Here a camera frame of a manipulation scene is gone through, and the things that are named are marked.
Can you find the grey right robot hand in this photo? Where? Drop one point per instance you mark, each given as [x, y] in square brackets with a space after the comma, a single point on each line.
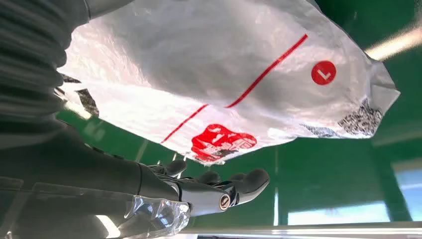
[82, 184]

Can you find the green conveyor belt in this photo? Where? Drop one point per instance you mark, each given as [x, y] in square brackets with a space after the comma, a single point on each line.
[329, 171]

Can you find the aluminium conveyor frame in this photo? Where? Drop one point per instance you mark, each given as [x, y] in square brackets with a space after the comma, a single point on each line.
[296, 231]

